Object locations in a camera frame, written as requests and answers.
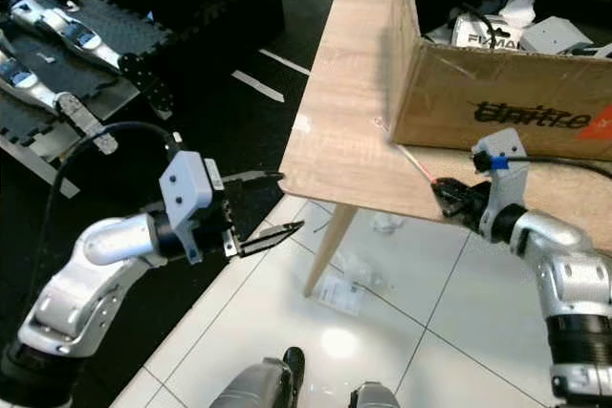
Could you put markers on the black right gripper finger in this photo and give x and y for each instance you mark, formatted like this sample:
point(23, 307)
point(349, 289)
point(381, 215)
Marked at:
point(454, 207)
point(451, 185)

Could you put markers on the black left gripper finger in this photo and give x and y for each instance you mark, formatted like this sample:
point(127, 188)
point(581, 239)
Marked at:
point(253, 181)
point(263, 242)

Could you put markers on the thin pink stick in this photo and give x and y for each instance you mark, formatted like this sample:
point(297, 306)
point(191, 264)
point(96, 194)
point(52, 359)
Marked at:
point(409, 153)

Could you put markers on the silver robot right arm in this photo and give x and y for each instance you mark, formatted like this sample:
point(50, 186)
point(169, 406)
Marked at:
point(564, 265)

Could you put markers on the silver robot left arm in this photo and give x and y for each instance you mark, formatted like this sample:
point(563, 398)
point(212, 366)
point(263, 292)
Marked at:
point(76, 284)

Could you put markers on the light wooden table leg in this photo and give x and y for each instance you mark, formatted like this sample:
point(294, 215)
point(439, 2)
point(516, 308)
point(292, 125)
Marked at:
point(330, 247)

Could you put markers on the white paper label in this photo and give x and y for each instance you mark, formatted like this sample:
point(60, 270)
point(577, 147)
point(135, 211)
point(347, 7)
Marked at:
point(342, 295)

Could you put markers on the printed brown cardboard box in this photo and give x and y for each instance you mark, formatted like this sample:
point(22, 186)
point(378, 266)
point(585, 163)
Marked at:
point(478, 83)

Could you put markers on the black robot left foot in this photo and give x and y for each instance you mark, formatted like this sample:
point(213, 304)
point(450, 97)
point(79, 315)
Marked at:
point(295, 365)

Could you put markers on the white lettered carton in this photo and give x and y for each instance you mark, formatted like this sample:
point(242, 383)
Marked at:
point(478, 37)

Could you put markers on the black foam case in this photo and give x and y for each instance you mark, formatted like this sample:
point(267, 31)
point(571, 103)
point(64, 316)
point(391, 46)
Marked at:
point(201, 16)

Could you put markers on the grey perforated paddle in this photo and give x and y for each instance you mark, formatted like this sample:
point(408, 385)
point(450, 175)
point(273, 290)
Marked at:
point(84, 123)

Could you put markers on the grey plastic part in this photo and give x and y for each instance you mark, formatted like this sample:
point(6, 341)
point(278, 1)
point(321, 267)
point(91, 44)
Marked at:
point(557, 35)

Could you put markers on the white crumpled wrapping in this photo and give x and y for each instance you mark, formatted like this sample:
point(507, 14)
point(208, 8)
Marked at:
point(518, 10)

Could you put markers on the short silver robot limb part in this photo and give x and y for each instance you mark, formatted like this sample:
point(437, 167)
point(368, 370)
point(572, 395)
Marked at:
point(29, 78)

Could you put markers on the long silver robot limb part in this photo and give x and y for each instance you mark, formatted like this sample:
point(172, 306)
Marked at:
point(76, 37)

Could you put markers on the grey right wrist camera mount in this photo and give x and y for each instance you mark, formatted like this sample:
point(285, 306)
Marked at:
point(505, 188)

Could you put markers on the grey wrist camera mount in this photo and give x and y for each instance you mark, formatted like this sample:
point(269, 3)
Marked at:
point(505, 188)
point(189, 196)

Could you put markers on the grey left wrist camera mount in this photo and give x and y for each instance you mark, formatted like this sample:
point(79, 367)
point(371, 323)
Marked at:
point(189, 196)

